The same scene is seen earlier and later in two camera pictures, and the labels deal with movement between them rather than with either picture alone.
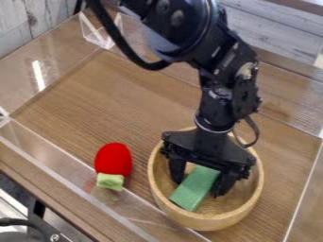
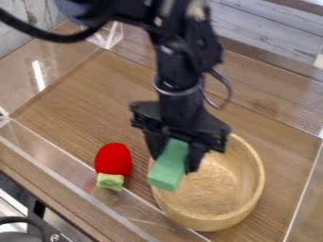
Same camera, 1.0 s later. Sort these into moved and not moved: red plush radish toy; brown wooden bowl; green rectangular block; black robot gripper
Moved: black robot gripper; green rectangular block
Not moved: brown wooden bowl; red plush radish toy
